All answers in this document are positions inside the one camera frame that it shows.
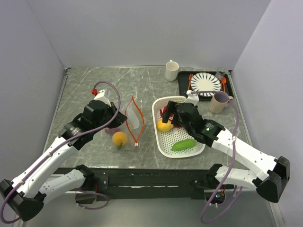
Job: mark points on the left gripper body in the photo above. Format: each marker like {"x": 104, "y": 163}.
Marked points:
{"x": 109, "y": 111}

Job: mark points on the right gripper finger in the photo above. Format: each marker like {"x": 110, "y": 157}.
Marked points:
{"x": 170, "y": 109}
{"x": 175, "y": 121}

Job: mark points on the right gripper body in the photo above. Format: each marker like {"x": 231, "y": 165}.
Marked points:
{"x": 190, "y": 129}

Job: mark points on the yellow lemon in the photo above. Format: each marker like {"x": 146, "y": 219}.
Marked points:
{"x": 164, "y": 127}

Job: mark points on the purple onion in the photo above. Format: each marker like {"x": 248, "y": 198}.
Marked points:
{"x": 111, "y": 131}

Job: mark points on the orange fruit with leaf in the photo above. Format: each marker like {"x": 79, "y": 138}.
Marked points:
{"x": 119, "y": 139}

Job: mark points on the clear zip top bag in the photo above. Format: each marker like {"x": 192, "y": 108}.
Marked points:
{"x": 133, "y": 127}

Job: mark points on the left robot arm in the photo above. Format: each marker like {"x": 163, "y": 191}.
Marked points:
{"x": 31, "y": 190}

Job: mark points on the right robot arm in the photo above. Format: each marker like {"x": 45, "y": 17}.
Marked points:
{"x": 266, "y": 174}

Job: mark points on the red chili pepper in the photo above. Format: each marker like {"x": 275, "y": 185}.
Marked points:
{"x": 170, "y": 117}

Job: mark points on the white perforated basket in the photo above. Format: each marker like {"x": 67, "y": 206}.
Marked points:
{"x": 166, "y": 140}

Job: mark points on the green bitter gourd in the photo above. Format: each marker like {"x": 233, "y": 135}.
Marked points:
{"x": 184, "y": 144}

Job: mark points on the orange fork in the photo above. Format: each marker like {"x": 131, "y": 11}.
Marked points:
{"x": 189, "y": 81}

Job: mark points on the black tray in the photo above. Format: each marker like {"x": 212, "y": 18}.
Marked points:
{"x": 183, "y": 81}

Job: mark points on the beige mug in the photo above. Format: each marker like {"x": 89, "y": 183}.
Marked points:
{"x": 219, "y": 101}

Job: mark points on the striped white plate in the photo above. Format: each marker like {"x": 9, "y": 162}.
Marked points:
{"x": 204, "y": 81}

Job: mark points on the white mug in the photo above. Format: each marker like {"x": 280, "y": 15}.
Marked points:
{"x": 171, "y": 70}

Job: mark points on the orange spoon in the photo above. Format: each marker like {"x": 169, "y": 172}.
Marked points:
{"x": 223, "y": 82}

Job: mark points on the clear glass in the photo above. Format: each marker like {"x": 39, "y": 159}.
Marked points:
{"x": 220, "y": 72}

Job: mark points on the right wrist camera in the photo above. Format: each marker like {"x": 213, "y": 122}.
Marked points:
{"x": 192, "y": 98}

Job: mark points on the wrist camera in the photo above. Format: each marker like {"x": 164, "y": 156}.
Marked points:
{"x": 192, "y": 98}
{"x": 102, "y": 95}

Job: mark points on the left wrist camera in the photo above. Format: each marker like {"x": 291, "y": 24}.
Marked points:
{"x": 102, "y": 95}

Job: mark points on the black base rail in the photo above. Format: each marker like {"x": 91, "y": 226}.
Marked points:
{"x": 117, "y": 183}

